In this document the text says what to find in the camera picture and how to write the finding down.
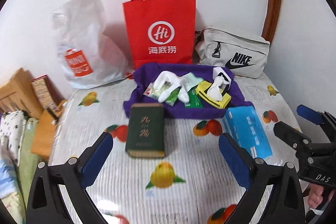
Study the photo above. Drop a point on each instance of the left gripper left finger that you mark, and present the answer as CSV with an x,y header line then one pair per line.
x,y
46,204

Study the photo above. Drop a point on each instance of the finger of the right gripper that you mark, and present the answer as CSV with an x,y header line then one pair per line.
x,y
325,120
294,139

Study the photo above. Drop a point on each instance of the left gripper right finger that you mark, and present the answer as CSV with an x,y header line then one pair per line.
x,y
285,203

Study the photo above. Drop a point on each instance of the blue tissue pack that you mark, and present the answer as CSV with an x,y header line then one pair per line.
x,y
243,124

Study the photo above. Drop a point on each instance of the dark green box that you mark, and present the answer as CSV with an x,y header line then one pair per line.
x,y
145,136

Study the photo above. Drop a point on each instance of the white tissue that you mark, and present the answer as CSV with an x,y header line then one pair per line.
x,y
214,91

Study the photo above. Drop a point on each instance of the green packet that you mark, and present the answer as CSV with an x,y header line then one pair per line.
x,y
194,101

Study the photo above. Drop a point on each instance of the small fruit print packet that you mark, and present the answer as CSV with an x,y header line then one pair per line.
x,y
151,92

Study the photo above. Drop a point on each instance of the right hand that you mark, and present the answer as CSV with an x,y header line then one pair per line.
x,y
315,195

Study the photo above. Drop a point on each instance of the green blanket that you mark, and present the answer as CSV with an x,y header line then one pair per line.
x,y
28,161

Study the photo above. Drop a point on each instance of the orange cloth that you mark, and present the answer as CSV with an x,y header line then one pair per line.
x,y
44,136

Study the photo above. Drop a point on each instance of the white dotted cloth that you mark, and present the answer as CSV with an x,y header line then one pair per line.
x,y
12,131

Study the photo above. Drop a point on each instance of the brown patterned box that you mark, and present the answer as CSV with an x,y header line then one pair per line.
x,y
47,94

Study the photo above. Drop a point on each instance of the grey Nike bag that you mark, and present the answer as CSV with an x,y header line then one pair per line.
x,y
242,53

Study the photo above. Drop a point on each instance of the white plastic bag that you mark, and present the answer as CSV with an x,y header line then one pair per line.
x,y
88,58

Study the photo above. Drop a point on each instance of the purple towel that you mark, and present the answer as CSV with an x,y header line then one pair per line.
x,y
147,74

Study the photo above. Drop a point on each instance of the red paper shopping bag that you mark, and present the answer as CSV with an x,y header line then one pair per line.
x,y
160,31

